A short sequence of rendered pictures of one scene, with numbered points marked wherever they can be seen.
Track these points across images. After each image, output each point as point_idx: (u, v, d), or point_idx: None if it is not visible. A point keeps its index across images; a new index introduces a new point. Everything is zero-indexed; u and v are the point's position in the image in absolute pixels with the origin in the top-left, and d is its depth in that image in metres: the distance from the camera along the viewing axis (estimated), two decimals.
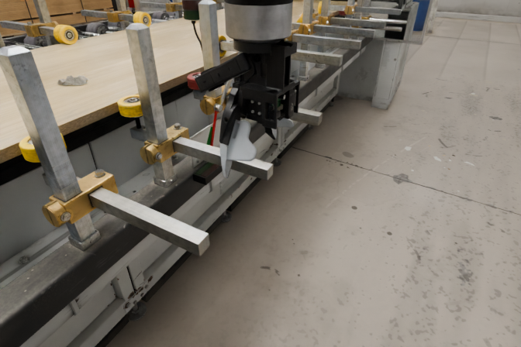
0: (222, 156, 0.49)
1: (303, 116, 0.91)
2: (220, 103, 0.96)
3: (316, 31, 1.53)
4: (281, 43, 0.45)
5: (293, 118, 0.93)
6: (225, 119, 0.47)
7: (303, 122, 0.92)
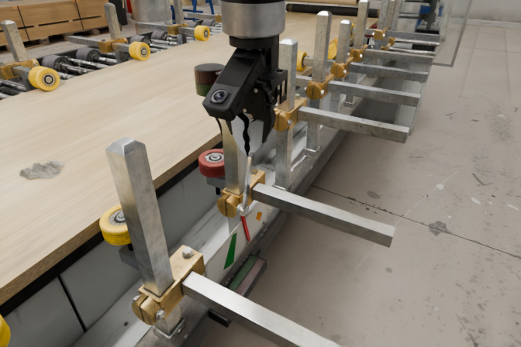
0: (261, 149, 0.55)
1: (367, 232, 0.63)
2: (243, 209, 0.68)
3: (352, 70, 1.26)
4: None
5: (351, 231, 0.65)
6: (270, 125, 0.51)
7: (367, 239, 0.64)
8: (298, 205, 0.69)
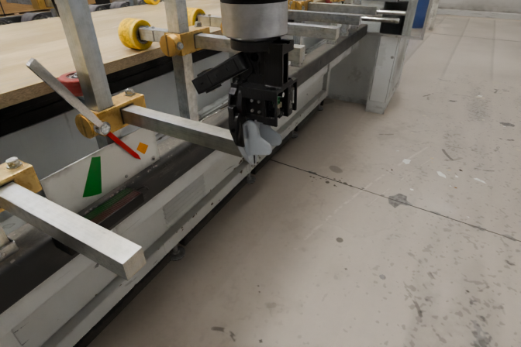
0: (243, 154, 0.53)
1: (219, 141, 0.56)
2: (98, 127, 0.60)
3: None
4: (278, 41, 0.45)
5: (205, 143, 0.58)
6: (233, 128, 0.50)
7: (220, 150, 0.57)
8: (154, 119, 0.62)
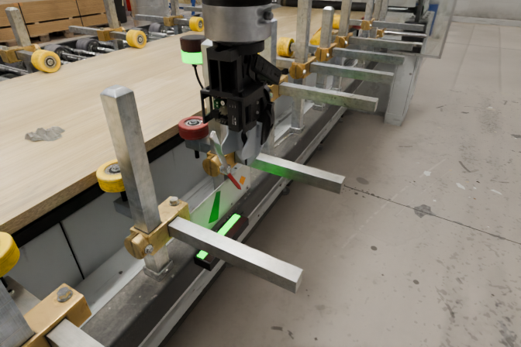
0: (236, 146, 0.56)
1: (321, 181, 0.73)
2: (225, 169, 0.76)
3: (335, 55, 1.34)
4: (232, 49, 0.42)
5: (308, 182, 0.75)
6: None
7: (321, 188, 0.74)
8: (263, 161, 0.78)
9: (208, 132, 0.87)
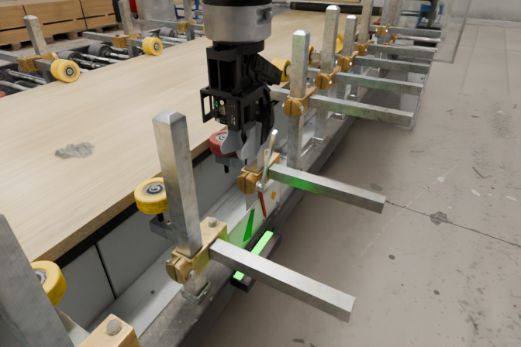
0: (236, 145, 0.56)
1: (361, 200, 0.71)
2: (262, 185, 0.74)
3: (357, 63, 1.32)
4: (231, 49, 0.42)
5: (347, 200, 0.73)
6: None
7: (360, 207, 0.72)
8: (298, 178, 0.77)
9: None
